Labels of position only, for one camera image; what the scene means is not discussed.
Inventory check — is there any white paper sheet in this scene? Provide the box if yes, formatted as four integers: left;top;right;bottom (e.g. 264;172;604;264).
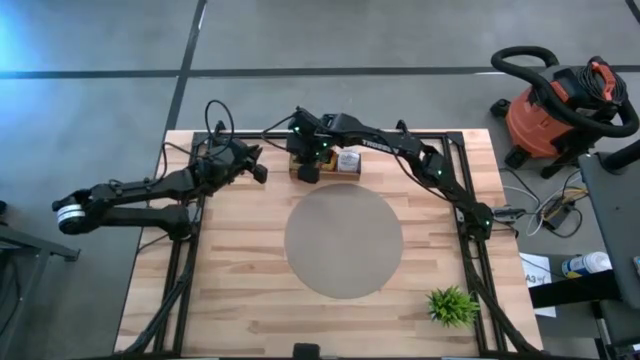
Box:
519;252;558;319

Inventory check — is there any black aluminium rig frame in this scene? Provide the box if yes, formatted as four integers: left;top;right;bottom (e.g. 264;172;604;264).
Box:
117;119;541;359

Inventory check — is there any blue white wipes canister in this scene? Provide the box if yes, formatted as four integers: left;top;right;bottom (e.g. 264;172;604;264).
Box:
560;251;613;279

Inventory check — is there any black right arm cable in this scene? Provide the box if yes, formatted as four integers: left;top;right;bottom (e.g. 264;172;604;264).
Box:
260;113;301;154

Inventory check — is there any green plant white pot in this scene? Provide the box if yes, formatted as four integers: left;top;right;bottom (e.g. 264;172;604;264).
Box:
424;284;482;330

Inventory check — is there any orange white Tazo tea packet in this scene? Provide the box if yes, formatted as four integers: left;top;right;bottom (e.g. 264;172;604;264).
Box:
337;149;361;174

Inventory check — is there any round grey mat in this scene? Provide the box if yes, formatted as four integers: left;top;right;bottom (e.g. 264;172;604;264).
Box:
283;182;404;301

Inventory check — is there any black power strip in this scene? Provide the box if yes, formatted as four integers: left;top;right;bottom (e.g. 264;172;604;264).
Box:
541;198;576;230

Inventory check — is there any black metal stand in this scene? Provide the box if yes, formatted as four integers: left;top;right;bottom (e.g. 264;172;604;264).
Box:
0;199;81;360

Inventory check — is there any orange shop vacuum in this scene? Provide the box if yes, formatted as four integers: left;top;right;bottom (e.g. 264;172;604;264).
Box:
489;45;640;180

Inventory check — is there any black power adapter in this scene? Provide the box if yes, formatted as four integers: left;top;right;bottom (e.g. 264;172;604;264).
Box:
492;206;527;225

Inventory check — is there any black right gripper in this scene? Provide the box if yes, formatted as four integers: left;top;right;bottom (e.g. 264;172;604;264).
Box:
286;106;347;184

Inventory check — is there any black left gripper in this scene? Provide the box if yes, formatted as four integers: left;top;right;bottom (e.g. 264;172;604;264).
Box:
197;141;269;187

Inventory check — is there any wooden tea organizer box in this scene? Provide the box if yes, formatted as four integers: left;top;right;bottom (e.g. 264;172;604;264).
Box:
288;149;362;182

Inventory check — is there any grey black cart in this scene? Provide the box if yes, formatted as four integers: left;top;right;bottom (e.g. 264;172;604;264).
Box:
528;149;640;360

